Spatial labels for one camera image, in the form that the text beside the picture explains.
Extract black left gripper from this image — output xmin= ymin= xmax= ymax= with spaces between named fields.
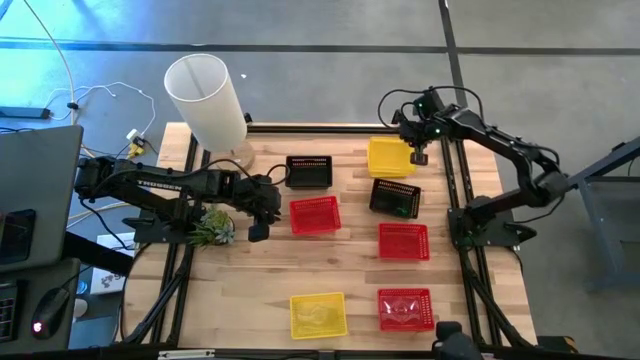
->
xmin=232 ymin=173 xmax=284 ymax=245

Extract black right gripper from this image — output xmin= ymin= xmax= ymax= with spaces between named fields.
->
xmin=397 ymin=112 xmax=437 ymax=167

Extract yellow plastic slotted basket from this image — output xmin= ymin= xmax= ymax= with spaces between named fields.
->
xmin=367 ymin=135 xmax=418 ymax=177
xmin=289 ymin=292 xmax=349 ymax=341
xmin=367 ymin=138 xmax=418 ymax=180

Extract red plastic slotted basket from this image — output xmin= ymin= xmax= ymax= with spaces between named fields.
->
xmin=288 ymin=195 xmax=343 ymax=236
xmin=377 ymin=222 xmax=431 ymax=262
xmin=376 ymin=287 xmax=436 ymax=333

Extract black plastic slotted basket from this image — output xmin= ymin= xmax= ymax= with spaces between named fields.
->
xmin=285 ymin=154 xmax=334 ymax=190
xmin=368 ymin=177 xmax=422 ymax=220

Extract potted green succulent plant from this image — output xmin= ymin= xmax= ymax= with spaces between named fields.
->
xmin=188 ymin=206 xmax=237 ymax=248

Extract white lamp with wooden base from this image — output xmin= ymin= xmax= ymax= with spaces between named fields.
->
xmin=163 ymin=53 xmax=257 ymax=174

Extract silver bar clamp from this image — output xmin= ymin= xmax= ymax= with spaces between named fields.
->
xmin=157 ymin=349 xmax=217 ymax=360

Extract white printed box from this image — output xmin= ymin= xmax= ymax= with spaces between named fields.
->
xmin=89 ymin=231 xmax=137 ymax=296

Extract black beam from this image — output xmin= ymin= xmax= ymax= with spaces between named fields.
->
xmin=62 ymin=231 xmax=135 ymax=277

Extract dark rounded object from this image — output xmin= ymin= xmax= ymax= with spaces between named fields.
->
xmin=431 ymin=320 xmax=485 ymax=360

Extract grey desk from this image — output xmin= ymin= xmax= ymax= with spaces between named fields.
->
xmin=0 ymin=258 xmax=82 ymax=354

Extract blue-grey metal cart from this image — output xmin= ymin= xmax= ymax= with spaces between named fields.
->
xmin=567 ymin=134 xmax=640 ymax=292

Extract black computer mouse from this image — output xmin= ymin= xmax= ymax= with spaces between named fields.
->
xmin=30 ymin=287 xmax=72 ymax=341

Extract black table clamp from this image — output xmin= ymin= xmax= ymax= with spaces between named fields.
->
xmin=537 ymin=335 xmax=580 ymax=354

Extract black screen device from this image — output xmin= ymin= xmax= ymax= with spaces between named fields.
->
xmin=0 ymin=208 xmax=38 ymax=265

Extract black power strip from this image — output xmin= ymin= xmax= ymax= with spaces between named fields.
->
xmin=0 ymin=106 xmax=52 ymax=121

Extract black keyboard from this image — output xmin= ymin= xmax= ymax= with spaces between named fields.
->
xmin=0 ymin=280 xmax=20 ymax=344

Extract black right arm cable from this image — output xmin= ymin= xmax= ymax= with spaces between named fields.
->
xmin=377 ymin=85 xmax=485 ymax=132

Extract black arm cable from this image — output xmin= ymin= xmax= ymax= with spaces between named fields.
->
xmin=377 ymin=85 xmax=485 ymax=132
xmin=207 ymin=158 xmax=292 ymax=187

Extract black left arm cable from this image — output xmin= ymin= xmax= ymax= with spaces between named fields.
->
xmin=207 ymin=158 xmax=292 ymax=187

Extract black aluminium table frame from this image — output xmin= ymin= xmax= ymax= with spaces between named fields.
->
xmin=118 ymin=112 xmax=537 ymax=351

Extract thin white cable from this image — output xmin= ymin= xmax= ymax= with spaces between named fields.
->
xmin=43 ymin=81 xmax=157 ymax=137

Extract beige cable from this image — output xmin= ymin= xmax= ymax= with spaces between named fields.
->
xmin=22 ymin=0 xmax=109 ymax=166

